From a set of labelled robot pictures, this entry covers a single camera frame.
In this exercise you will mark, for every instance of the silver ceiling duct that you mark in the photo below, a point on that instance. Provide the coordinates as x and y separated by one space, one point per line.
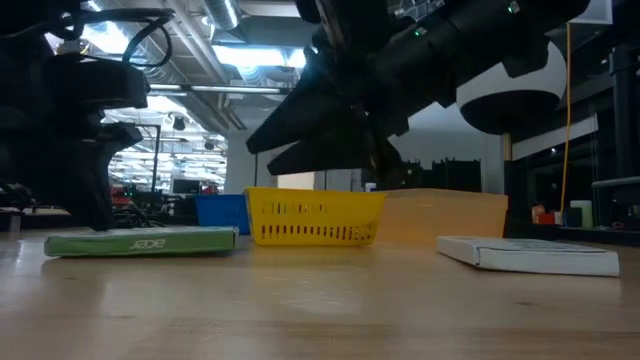
222 12

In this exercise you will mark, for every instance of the small red box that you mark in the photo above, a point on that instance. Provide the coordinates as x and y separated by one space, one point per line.
546 219

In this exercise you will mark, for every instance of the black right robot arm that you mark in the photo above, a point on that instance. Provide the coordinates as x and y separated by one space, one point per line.
475 40

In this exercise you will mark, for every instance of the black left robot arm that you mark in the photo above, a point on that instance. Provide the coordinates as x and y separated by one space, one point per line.
30 30

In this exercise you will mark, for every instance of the grey horizontal pipe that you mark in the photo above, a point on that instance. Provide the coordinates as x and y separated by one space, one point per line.
617 182

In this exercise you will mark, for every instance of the long ceiling light tube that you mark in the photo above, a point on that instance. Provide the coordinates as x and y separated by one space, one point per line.
225 89

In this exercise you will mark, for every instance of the orange translucent plastic bin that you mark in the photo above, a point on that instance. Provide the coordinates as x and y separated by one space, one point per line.
450 215

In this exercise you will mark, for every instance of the blue plastic basket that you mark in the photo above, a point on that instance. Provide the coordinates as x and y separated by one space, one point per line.
220 215

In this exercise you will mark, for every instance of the white box with green side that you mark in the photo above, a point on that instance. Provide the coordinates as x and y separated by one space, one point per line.
150 242

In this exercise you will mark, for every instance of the dark background equipment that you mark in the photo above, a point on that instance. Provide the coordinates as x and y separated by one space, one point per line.
450 175

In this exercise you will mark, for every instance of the white globe lamp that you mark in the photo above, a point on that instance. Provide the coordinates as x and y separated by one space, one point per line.
547 80

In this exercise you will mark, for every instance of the black stand pole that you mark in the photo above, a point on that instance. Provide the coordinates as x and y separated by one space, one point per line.
625 125

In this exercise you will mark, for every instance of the white box with printed label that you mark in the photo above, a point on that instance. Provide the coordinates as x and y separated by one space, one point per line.
525 260

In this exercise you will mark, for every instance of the black background monitor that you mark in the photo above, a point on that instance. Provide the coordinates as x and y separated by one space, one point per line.
186 186

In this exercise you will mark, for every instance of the yellow plastic basket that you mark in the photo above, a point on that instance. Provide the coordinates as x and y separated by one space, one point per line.
315 217

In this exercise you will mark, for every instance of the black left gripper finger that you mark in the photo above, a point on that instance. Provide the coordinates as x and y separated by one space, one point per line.
80 185
107 165

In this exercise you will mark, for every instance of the pale green container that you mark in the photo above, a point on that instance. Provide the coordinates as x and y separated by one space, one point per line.
581 215

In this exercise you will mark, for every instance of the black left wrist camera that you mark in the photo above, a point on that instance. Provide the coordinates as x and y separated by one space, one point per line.
100 82

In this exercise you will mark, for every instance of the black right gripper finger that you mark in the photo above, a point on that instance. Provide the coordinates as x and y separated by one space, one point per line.
330 152
310 112

